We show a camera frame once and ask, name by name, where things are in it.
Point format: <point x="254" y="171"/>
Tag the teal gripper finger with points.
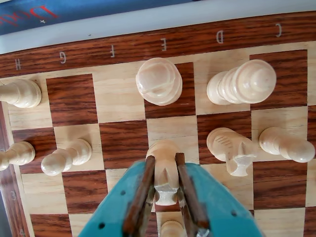
<point x="116" y="205"/>
<point x="217" y="209"/>

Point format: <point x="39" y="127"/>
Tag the light wooden knight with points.
<point x="164" y="170"/>
<point x="229" y="148"/>

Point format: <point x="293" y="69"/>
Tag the light wooden pawn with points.
<point x="171" y="228"/>
<point x="286" y="145"/>
<point x="69" y="155"/>
<point x="17" y="155"/>

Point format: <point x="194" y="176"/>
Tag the dark grey desk mat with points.
<point x="3" y="217"/>

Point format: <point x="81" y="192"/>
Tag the folding wooden chessboard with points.
<point x="74" y="98"/>

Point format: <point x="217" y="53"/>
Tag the white queen right side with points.
<point x="159" y="81"/>

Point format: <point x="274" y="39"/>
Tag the light wooden rook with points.
<point x="22" y="92"/>

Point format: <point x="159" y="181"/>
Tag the blue box with red lettering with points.
<point x="74" y="10"/>

